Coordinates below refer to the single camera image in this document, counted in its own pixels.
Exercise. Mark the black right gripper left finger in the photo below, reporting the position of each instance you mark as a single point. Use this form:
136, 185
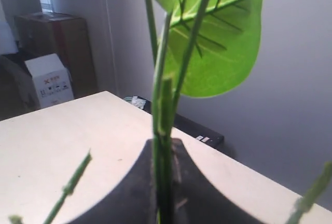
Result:
131, 201

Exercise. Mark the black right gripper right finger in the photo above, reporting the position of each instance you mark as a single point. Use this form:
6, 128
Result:
196, 200

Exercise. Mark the red artificial flower stem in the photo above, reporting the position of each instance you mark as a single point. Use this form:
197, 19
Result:
58, 162

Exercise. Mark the black power strip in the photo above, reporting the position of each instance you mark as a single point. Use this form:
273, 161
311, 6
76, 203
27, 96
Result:
195, 130

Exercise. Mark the white cardboard box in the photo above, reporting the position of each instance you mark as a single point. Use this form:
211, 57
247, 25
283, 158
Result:
50, 79

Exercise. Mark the brown cardboard box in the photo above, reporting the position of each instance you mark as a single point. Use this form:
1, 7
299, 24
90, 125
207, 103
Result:
44, 33

